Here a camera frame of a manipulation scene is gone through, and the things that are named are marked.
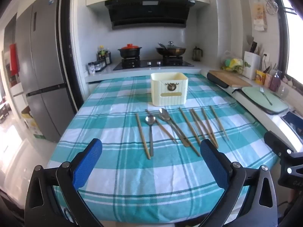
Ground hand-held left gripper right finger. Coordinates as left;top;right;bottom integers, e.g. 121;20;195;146
199;139;278;227

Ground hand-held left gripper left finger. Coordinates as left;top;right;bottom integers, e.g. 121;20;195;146
24;138;105;227

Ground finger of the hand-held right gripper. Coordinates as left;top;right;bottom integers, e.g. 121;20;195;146
263;131;296;158

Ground steel spoon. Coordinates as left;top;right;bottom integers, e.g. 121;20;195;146
159;108;190;147
144;115;156;157

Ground cream ribbed utensil holder box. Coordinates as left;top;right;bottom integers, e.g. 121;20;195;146
151;73;189;106

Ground dark blue tray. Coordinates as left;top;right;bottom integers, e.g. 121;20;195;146
281;111;303;129

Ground light green cutting board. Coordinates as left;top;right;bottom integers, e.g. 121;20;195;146
232;86;289;114

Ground steel fork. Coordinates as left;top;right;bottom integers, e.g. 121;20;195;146
260;87;273;106

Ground teal plaid tablecloth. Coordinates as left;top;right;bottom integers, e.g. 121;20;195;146
47;72;278;225

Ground clear drinking glass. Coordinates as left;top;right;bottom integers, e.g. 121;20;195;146
278;85;290;98

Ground purple glitter cup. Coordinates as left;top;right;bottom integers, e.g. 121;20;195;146
270;71;282;92

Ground cardboard box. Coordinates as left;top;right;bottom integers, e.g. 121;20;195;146
21;106;45;139

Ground wooden cutting board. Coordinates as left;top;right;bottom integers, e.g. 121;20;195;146
208;70;252;88

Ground white knife block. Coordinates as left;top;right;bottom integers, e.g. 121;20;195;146
243;51;261;79

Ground black textured pad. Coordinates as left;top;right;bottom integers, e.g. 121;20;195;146
207;72;230;88

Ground yellow green plastic bags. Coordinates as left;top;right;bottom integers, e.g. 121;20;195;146
221;51;244;74

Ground kitchen knives in block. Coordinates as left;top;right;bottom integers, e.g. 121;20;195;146
246;35;259;54

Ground window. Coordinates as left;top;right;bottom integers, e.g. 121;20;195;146
277;0;303;88

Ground grey refrigerator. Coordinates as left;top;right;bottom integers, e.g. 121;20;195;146
14;0;76;143

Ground black gas stove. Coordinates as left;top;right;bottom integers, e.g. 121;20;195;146
113;57;194;71

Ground black clay pot red lid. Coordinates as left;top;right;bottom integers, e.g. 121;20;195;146
118;44;142;59

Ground black wok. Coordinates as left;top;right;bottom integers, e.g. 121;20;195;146
155;43;187;58

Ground red hanging cloth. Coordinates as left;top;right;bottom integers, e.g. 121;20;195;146
9;43;20;75

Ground glass wok lid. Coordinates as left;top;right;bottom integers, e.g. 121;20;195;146
163;41;179;50

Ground hanging paper packet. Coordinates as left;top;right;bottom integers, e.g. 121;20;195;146
253;1;267;31

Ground black range hood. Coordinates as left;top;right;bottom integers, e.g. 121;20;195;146
105;0;196;31

